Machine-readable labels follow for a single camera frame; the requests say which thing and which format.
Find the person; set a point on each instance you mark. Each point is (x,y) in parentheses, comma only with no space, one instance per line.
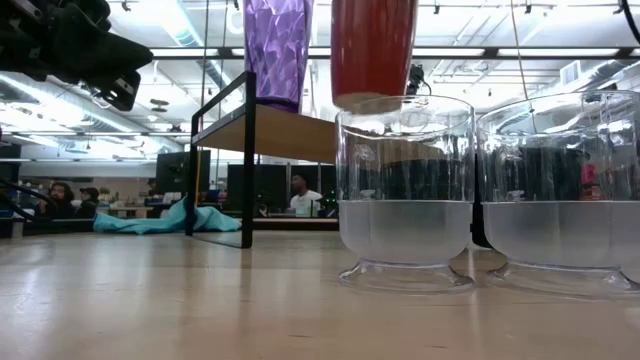
(305,200)
(89,204)
(61,200)

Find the black overhead camera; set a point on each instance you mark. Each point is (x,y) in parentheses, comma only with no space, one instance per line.
(417,80)

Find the teal cloth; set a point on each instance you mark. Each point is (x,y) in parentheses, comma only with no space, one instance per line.
(165,222)

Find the black partition panel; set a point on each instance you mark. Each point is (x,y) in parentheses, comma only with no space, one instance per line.
(272,185)

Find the long black light fixture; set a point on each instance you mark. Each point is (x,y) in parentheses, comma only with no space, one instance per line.
(490,51)

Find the orange cup white inside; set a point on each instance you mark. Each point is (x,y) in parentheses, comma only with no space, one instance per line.
(372,50)

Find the clear plastic footed cup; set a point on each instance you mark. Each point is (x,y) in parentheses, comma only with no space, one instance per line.
(560,230)
(405,230)

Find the black monitor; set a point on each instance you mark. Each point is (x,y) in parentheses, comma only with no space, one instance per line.
(182,172)

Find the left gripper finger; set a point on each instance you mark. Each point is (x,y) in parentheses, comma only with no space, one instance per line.
(120,46)
(120,67)

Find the purple faceted plastic tumbler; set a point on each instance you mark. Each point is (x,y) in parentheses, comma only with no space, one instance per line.
(277,50)

